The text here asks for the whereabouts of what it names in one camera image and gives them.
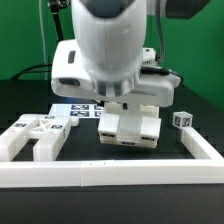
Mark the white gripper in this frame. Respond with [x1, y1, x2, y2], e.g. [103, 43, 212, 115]
[51, 40, 177, 107]

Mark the white chair seat part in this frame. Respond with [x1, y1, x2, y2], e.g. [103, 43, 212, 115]
[102, 102, 159, 148]

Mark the white chair back part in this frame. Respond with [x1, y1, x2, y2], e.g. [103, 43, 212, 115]
[0, 114, 79, 162]

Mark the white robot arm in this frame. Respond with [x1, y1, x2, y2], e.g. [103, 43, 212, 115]
[49, 0, 211, 107]

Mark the white tagged nut cube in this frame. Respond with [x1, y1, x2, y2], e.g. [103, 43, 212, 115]
[172, 111, 193, 129]

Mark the white base tag sheet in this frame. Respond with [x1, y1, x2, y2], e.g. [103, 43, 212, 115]
[49, 104, 104, 119]

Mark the white U-shaped obstacle fence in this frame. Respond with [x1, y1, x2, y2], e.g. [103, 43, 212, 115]
[0, 128, 224, 188]

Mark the black cable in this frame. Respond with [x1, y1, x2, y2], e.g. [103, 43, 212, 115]
[11, 63, 54, 80]

